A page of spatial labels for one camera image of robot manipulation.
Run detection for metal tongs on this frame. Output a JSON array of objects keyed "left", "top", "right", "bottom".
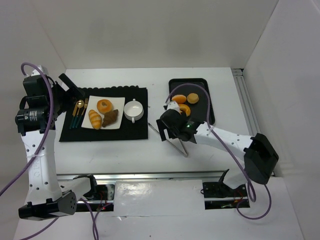
[{"left": 148, "top": 122, "right": 189, "bottom": 158}]

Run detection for glazed ring donut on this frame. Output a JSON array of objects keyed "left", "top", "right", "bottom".
[{"left": 96, "top": 99, "right": 114, "bottom": 115}]

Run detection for golden striped bread roll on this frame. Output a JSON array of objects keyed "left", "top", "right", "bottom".
[{"left": 88, "top": 109, "right": 102, "bottom": 130}]

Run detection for brown chocolate croissant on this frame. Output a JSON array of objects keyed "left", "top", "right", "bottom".
[{"left": 102, "top": 109, "right": 119, "bottom": 128}]

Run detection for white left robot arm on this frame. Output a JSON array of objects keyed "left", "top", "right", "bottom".
[{"left": 15, "top": 62, "right": 97, "bottom": 221}]

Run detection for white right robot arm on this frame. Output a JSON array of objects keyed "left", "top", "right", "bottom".
[{"left": 156, "top": 109, "right": 279, "bottom": 185}]

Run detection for black bread tray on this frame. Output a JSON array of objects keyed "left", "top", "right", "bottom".
[{"left": 168, "top": 78, "right": 211, "bottom": 122}]

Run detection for small round bread roll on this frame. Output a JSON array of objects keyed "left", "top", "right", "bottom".
[{"left": 186, "top": 93, "right": 199, "bottom": 104}]

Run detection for gold teal spoon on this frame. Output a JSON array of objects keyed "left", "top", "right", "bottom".
[{"left": 72, "top": 99, "right": 85, "bottom": 128}]

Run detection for gold teal fork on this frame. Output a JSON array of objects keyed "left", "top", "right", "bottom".
[{"left": 75, "top": 98, "right": 89, "bottom": 128}]

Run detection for black placemat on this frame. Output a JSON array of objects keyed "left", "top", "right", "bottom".
[{"left": 59, "top": 85, "right": 148, "bottom": 143}]

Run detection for orange round bun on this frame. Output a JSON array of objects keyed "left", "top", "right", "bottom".
[{"left": 171, "top": 94, "right": 187, "bottom": 104}]

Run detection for white soup cup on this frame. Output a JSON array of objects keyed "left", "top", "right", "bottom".
[{"left": 123, "top": 98, "right": 144, "bottom": 124}]

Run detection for white square plate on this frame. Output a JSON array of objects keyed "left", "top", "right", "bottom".
[{"left": 80, "top": 95, "right": 125, "bottom": 130}]

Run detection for orange ring donut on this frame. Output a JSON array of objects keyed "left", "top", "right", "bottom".
[{"left": 178, "top": 104, "right": 191, "bottom": 117}]

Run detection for aluminium front rail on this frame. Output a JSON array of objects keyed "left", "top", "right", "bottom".
[{"left": 56, "top": 171, "right": 251, "bottom": 181}]

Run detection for aluminium side rail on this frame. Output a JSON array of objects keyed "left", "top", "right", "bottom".
[{"left": 231, "top": 68, "right": 276, "bottom": 178}]

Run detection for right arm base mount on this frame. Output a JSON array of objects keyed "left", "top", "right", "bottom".
[{"left": 200, "top": 169, "right": 250, "bottom": 210}]

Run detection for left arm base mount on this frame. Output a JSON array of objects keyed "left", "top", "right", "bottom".
[{"left": 65, "top": 174, "right": 115, "bottom": 213}]

